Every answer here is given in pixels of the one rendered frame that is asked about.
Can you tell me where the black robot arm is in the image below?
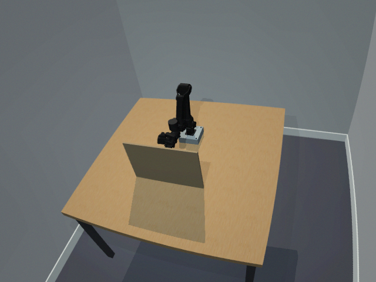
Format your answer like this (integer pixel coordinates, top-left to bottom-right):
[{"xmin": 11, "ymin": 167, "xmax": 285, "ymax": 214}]
[{"xmin": 157, "ymin": 83, "xmax": 196, "ymax": 145}]

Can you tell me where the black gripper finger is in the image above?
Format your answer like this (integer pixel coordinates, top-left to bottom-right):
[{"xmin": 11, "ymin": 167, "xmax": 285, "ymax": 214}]
[{"xmin": 164, "ymin": 140, "xmax": 174, "ymax": 148}]

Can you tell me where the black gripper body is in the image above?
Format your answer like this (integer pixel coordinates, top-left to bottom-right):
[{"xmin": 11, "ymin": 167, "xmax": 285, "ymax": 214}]
[{"xmin": 164, "ymin": 132, "xmax": 178, "ymax": 148}]

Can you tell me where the tan flat board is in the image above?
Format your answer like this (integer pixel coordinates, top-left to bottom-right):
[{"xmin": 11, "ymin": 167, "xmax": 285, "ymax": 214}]
[{"xmin": 123, "ymin": 142, "xmax": 204, "ymax": 189}]

